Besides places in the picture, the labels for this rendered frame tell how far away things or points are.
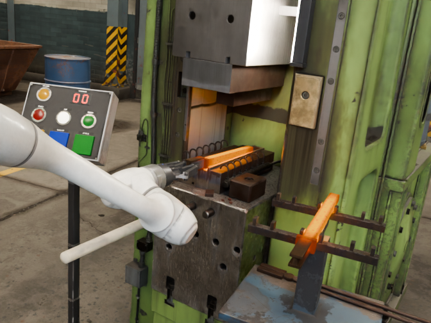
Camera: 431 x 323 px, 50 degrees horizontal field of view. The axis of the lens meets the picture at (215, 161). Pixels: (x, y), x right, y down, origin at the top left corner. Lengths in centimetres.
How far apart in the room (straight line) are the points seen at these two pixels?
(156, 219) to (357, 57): 79
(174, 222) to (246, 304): 31
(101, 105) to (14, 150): 96
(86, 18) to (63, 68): 319
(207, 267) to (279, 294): 38
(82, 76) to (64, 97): 433
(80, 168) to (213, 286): 81
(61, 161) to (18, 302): 176
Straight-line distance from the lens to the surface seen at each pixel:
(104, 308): 263
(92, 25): 916
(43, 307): 267
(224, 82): 155
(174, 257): 177
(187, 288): 179
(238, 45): 153
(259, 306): 133
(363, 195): 198
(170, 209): 121
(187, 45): 164
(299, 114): 157
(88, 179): 108
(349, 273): 212
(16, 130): 90
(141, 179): 131
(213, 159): 167
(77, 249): 183
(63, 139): 183
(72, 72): 616
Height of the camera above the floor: 149
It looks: 17 degrees down
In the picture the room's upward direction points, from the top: 6 degrees clockwise
